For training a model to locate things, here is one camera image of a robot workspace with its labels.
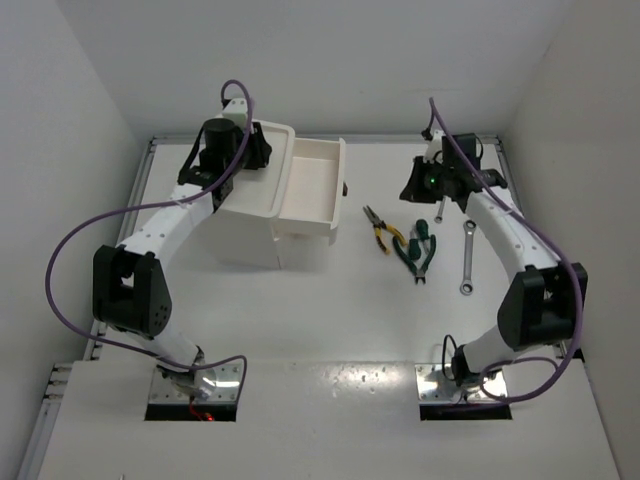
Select green screwdriver orange tip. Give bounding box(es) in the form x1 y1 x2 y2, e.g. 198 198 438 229
414 219 430 241

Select yellow handled pliers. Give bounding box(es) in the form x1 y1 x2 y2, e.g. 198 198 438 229
363 205 408 255

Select green handled cutters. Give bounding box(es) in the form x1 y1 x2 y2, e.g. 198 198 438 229
392 234 437 285

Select small green screwdriver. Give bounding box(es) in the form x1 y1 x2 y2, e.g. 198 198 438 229
407 230 422 262

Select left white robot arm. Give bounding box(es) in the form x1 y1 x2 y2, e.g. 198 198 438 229
93 98 271 398

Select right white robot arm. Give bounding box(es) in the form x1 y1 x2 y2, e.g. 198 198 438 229
400 129 588 385

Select short silver wrench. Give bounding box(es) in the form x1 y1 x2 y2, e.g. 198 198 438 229
434 198 446 224

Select white drawer cabinet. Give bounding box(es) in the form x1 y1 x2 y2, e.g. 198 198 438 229
201 121 296 270

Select long silver ratchet wrench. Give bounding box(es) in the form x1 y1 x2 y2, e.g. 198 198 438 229
459 220 477 296

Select white front cover board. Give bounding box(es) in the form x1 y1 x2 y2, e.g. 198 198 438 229
40 360 618 479

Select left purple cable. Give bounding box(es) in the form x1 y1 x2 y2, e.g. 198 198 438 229
44 78 256 376

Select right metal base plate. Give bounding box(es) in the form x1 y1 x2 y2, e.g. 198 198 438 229
415 363 508 407

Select metal base plate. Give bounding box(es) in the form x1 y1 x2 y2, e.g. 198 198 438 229
415 363 508 407
148 365 242 406

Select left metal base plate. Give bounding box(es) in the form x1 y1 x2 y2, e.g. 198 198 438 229
148 365 242 406

